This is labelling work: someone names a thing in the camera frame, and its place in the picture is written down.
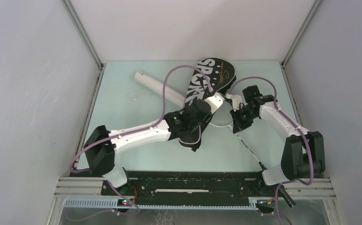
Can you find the right electronics board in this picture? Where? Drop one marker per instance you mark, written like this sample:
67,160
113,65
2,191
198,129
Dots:
265,207

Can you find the black racket cover bag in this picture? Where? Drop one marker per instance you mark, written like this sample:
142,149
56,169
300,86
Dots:
211,75

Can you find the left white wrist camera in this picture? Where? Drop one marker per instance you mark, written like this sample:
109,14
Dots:
215,102

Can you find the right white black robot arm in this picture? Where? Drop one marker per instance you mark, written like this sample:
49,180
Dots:
303,154

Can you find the left electronics board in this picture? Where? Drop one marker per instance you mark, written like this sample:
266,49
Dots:
125,203

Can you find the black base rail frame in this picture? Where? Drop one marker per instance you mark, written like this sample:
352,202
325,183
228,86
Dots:
184,190

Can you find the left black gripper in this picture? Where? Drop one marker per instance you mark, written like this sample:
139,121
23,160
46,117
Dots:
201,123

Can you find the white shuttlecock tube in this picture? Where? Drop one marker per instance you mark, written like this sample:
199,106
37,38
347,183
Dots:
157,87

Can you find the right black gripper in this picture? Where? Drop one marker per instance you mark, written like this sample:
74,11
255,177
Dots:
238,125

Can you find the white badminton racket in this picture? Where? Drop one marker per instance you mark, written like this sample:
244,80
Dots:
223,119

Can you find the electronics board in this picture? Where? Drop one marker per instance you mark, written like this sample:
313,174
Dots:
125,203
265,207

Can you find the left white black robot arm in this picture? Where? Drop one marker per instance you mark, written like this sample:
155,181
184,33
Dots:
102,147

